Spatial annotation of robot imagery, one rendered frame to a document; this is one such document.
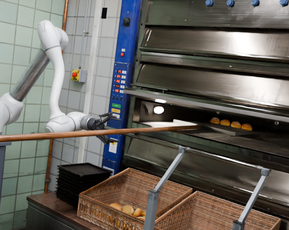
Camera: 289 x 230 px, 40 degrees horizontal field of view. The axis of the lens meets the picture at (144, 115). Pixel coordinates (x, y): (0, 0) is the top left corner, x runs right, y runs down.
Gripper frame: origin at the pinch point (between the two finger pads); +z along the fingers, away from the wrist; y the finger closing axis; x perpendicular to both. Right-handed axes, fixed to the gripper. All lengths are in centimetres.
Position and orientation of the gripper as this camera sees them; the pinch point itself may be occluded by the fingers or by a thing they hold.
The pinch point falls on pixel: (116, 130)
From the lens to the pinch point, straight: 227.0
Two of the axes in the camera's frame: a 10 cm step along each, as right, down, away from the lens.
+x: -6.2, 0.0, -7.9
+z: 7.7, 1.6, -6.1
